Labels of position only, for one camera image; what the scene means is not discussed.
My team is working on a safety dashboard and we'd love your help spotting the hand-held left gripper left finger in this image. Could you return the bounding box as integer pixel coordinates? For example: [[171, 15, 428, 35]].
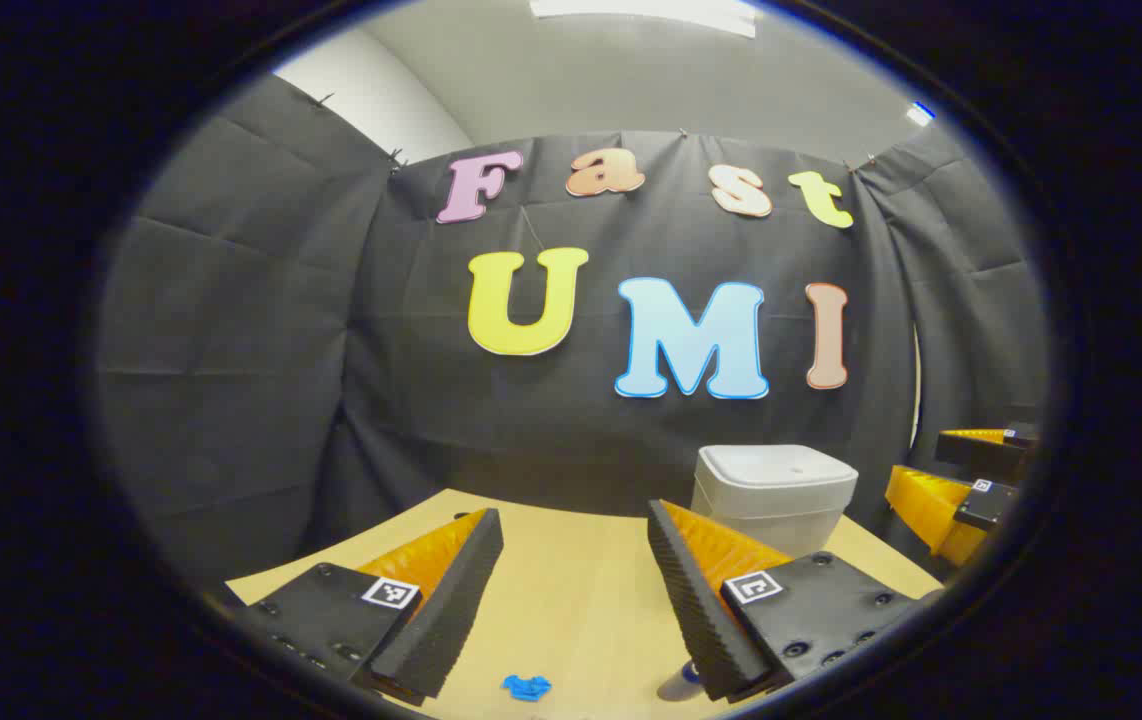
[[226, 507, 505, 708]]

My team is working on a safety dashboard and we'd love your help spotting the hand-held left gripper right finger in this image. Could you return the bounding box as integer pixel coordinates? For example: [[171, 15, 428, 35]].
[[646, 498, 942, 703]]

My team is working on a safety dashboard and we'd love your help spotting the silver blue pop can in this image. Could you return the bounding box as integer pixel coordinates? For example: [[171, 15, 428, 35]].
[[657, 658, 704, 702]]

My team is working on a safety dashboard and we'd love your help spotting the white desktop garbage bin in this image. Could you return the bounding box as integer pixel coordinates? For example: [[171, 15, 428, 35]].
[[691, 444, 859, 561]]

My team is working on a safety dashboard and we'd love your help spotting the wooden desktop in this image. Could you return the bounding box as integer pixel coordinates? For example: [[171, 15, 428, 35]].
[[226, 487, 944, 720]]

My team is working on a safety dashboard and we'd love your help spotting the black backdrop cloth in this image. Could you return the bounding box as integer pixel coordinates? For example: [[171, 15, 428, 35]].
[[96, 72, 1050, 591]]

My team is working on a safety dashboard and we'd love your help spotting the ceiling light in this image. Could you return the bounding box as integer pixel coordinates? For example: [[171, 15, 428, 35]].
[[529, 0, 760, 39]]

